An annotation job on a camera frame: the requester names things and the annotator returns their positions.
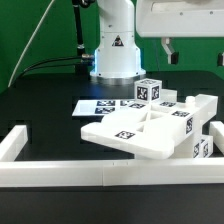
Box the black camera pole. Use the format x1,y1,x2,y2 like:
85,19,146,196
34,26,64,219
71,0,85,56

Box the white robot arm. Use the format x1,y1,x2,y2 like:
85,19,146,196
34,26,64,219
90,0,224,85

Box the white U-shaped obstacle fence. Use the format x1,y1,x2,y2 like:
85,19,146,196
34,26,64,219
0,125,224,187

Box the black cables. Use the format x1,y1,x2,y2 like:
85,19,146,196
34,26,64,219
14,53,96,79

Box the white chair backrest frame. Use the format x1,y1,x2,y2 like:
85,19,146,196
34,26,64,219
81,94,218,159

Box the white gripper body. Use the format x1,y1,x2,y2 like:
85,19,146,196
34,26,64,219
136,0,224,37

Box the white cable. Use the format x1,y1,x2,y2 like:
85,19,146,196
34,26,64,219
6,0,54,88

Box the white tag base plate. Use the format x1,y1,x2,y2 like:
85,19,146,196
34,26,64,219
72,99,134,117

